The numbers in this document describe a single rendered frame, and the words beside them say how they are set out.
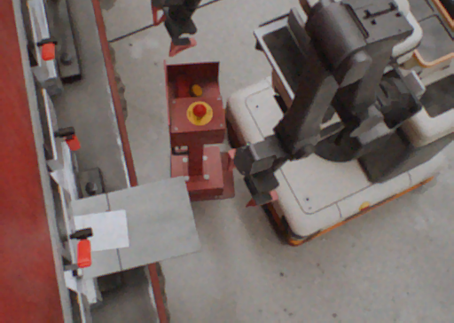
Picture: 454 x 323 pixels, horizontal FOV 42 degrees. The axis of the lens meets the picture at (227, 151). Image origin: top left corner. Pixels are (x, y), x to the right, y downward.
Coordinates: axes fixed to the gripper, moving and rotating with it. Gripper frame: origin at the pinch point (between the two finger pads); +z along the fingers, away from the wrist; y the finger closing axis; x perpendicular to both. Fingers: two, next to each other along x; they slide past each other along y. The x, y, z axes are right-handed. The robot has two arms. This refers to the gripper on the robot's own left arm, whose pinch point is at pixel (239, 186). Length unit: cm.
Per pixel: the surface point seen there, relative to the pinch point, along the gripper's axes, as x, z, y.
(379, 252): 96, 63, 26
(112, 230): -27.5, 13.3, -3.1
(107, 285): -28.7, 24.9, 6.1
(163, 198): -15.5, 7.5, -5.0
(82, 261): -46.3, -12.2, 7.4
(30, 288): -61, -33, 14
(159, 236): -19.5, 9.5, 2.7
